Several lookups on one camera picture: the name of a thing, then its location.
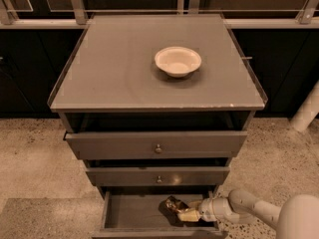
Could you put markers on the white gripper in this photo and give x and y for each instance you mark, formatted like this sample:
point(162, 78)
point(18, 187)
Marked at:
point(208, 209)

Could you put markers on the orange soda can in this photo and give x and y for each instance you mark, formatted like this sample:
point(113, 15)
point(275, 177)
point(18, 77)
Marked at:
point(175, 205)

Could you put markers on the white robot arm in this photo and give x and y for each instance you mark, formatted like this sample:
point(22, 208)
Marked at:
point(297, 218)

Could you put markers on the middle grey drawer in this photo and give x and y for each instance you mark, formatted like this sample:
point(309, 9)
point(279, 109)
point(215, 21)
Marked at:
point(158, 176)

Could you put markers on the grey drawer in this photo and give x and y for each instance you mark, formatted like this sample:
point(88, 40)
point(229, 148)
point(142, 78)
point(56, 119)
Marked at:
point(143, 215)
point(156, 144)
point(158, 176)

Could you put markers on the bottom grey drawer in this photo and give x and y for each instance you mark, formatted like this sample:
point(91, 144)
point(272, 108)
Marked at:
point(143, 215)

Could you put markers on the top grey drawer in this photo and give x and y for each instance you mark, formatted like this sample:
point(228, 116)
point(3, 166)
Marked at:
point(156, 144)

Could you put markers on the grey drawer cabinet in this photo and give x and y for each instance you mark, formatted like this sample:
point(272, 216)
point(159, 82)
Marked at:
point(112, 84)

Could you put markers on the white paper bowl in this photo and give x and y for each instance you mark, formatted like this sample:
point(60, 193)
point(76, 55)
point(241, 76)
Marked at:
point(177, 62)

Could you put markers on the white pipe leg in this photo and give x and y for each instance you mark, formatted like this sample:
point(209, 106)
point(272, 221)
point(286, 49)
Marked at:
point(308, 110)

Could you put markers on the metal railing frame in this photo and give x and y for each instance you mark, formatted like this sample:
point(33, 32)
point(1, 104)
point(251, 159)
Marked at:
point(237, 14)

